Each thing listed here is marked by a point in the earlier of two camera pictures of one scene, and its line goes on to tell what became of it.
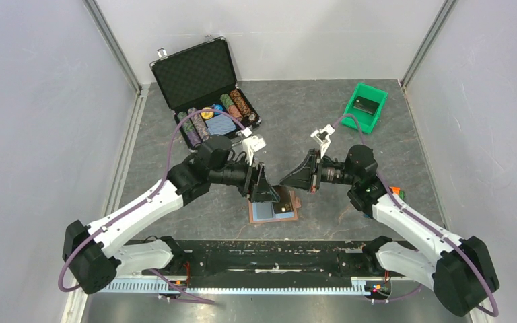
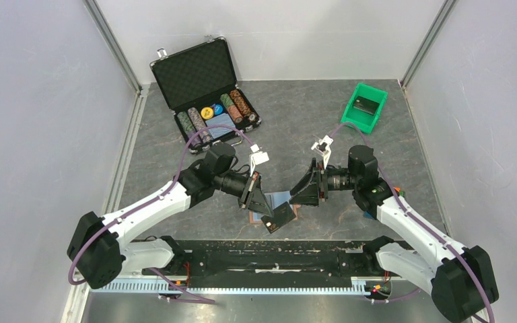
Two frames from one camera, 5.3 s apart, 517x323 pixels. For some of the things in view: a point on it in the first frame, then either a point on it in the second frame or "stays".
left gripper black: (256, 186) -> (252, 197)
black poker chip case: (200, 78) stays
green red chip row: (232, 110) stays
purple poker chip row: (198, 125) stays
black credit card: (367, 105) stays
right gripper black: (304, 177) -> (305, 192)
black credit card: (285, 204) -> (281, 215)
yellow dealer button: (207, 115) stays
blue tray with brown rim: (285, 209) stays
